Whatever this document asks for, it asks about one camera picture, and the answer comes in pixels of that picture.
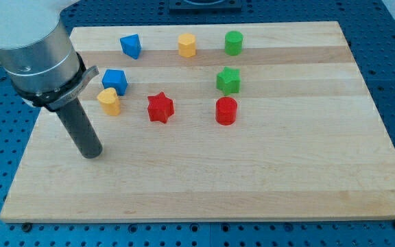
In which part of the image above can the light wooden board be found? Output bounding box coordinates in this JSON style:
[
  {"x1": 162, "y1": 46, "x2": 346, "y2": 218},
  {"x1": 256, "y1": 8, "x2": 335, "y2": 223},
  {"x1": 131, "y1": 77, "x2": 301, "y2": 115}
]
[{"x1": 0, "y1": 21, "x2": 395, "y2": 223}]

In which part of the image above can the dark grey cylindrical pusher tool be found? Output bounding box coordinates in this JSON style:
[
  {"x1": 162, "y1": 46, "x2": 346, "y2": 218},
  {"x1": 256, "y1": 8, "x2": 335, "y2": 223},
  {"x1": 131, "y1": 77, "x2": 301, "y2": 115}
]
[{"x1": 56, "y1": 98, "x2": 103, "y2": 158}]

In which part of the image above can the blue pentagon block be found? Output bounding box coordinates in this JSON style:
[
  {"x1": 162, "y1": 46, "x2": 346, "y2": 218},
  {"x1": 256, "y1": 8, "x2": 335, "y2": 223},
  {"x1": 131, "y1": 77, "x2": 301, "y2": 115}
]
[{"x1": 101, "y1": 69, "x2": 128, "y2": 96}]

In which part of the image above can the green cylinder block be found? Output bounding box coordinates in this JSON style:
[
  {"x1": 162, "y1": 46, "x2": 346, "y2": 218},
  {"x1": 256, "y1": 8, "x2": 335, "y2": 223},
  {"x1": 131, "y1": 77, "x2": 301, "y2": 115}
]
[{"x1": 224, "y1": 30, "x2": 243, "y2": 56}]

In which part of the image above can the yellow heart block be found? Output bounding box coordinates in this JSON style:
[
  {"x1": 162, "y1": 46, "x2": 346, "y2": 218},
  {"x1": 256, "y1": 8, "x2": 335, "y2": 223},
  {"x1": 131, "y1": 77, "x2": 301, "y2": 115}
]
[{"x1": 97, "y1": 87, "x2": 121, "y2": 116}]

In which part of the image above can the red cylinder block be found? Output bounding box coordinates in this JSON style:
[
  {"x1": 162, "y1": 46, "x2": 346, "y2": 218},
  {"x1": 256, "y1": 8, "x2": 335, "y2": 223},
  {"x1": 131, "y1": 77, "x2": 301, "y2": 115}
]
[{"x1": 215, "y1": 97, "x2": 238, "y2": 126}]

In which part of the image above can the red star block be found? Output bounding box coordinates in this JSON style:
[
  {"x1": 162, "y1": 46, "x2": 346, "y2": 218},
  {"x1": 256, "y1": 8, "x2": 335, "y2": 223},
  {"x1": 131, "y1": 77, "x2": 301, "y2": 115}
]
[{"x1": 147, "y1": 91, "x2": 174, "y2": 124}]

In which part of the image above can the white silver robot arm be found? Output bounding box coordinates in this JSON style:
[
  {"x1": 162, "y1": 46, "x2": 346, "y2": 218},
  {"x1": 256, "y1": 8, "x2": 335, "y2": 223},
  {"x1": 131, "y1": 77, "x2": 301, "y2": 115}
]
[{"x1": 0, "y1": 0, "x2": 99, "y2": 111}]

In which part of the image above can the yellow hexagon block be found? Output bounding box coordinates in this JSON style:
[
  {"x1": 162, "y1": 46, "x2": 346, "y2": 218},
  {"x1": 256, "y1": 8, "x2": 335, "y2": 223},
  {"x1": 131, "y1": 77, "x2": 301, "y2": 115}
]
[{"x1": 178, "y1": 33, "x2": 196, "y2": 58}]

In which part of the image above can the green star block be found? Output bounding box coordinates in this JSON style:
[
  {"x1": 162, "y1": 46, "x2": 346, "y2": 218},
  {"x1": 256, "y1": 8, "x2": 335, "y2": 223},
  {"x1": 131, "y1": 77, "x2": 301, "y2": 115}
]
[{"x1": 216, "y1": 67, "x2": 241, "y2": 95}]

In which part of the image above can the blue triangle block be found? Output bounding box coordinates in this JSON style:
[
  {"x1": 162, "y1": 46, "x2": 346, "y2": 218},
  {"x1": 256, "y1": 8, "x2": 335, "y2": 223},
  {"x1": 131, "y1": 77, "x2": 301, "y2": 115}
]
[{"x1": 119, "y1": 34, "x2": 141, "y2": 60}]

